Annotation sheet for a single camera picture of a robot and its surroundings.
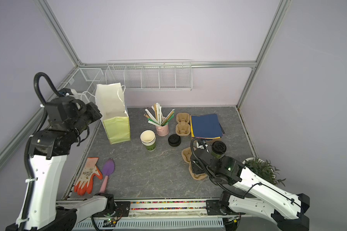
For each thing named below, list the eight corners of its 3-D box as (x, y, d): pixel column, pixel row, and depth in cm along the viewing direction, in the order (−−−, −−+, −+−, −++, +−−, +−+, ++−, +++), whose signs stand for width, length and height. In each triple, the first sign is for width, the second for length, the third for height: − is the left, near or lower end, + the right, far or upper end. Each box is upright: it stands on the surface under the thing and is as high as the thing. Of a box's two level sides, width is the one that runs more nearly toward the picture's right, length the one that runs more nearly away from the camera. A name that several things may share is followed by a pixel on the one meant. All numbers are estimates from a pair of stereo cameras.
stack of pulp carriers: (175, 137, 103) (175, 134, 100) (176, 116, 116) (176, 112, 113) (190, 137, 103) (191, 134, 100) (189, 116, 116) (189, 112, 113)
